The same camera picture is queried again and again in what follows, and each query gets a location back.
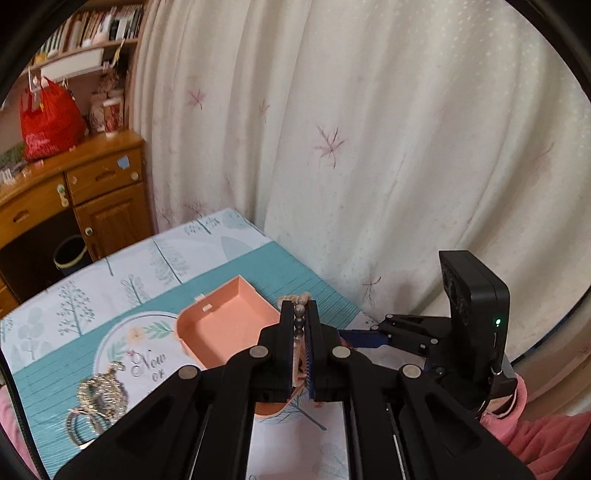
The red white paper cup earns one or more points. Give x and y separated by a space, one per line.
113 116

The red plastic bag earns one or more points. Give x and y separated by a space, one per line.
52 127

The wooden bookshelf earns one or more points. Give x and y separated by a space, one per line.
89 40

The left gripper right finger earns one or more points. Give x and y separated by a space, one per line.
324 376

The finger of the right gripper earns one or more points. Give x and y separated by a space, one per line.
428 326
368 339

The waste bin under desk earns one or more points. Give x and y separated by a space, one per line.
71 255

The white floral curtain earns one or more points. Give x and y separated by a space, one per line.
367 136

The wooden desk with drawers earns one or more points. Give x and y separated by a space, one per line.
97 191

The printed teal white tablecloth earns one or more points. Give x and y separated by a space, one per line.
124 308

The pink blanket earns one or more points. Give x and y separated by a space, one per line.
545 444

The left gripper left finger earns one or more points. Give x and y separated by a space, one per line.
275 375

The gold chain jewelry pile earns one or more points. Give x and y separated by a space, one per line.
103 395

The pink jewelry box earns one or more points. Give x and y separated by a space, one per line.
224 322

